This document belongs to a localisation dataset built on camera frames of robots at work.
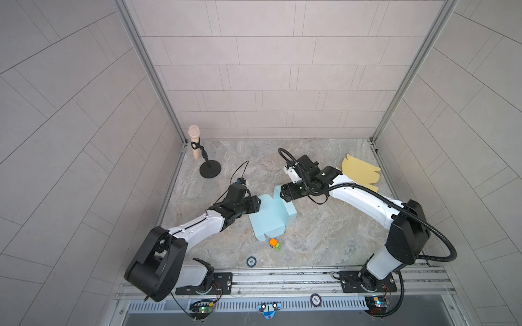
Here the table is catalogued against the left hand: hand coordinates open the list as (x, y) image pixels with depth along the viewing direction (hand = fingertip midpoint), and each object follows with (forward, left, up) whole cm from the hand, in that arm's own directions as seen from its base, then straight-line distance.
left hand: (261, 200), depth 87 cm
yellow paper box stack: (+20, -52, -9) cm, 57 cm away
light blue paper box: (-4, -6, -6) cm, 9 cm away
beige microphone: (+20, +28, +22) cm, 40 cm away
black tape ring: (-24, +3, -4) cm, 24 cm away
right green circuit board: (-36, -40, -4) cm, 54 cm away
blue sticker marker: (-38, -4, -2) cm, 38 cm away
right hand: (-1, -10, +7) cm, 12 cm away
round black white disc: (-35, -19, -3) cm, 40 cm away
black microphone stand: (+18, +27, -3) cm, 33 cm away
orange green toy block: (-17, -5, -3) cm, 18 cm away
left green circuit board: (-38, +18, -2) cm, 42 cm away
